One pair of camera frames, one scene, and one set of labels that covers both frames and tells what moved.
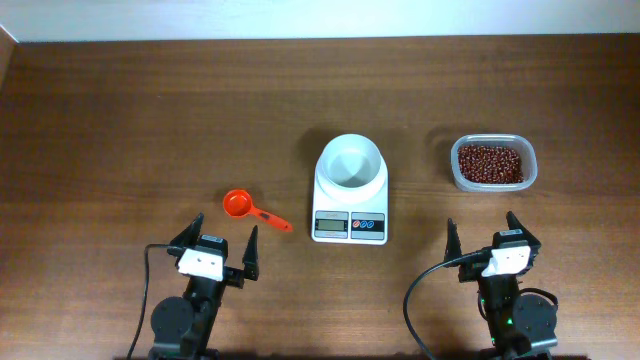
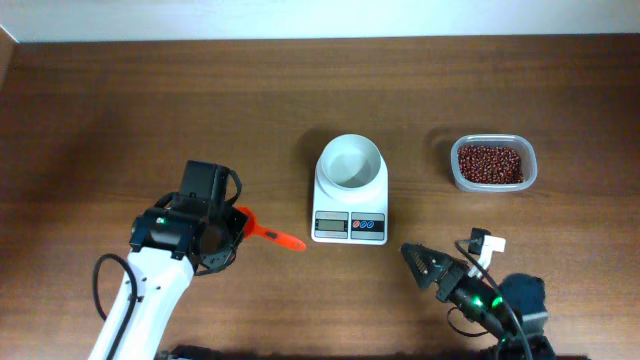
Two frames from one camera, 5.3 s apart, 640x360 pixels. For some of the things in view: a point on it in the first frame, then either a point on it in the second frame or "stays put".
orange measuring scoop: [238, 203] -> [279, 239]
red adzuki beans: [490, 164] stays put
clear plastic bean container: [493, 162] stays put
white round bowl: [350, 161] stays put
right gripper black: [472, 270] -> [459, 271]
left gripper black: [234, 275] -> [238, 221]
